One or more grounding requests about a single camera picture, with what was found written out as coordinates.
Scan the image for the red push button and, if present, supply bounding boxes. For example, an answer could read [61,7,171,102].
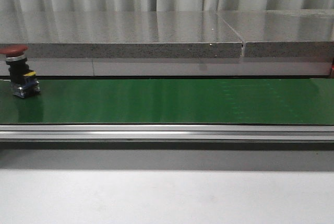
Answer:
[1,44,41,99]

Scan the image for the green conveyor belt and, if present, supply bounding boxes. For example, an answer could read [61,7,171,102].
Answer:
[1,78,333,125]

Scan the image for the grey stone slab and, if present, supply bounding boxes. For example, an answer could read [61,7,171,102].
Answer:
[217,9,333,62]
[1,11,242,58]

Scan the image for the grey stone slab right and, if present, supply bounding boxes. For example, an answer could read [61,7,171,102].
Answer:
[217,9,333,62]

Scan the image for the grey stone slab left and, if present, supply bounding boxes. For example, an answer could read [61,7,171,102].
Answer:
[1,11,242,58]

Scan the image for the aluminium conveyor frame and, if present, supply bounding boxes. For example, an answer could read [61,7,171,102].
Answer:
[1,124,333,144]

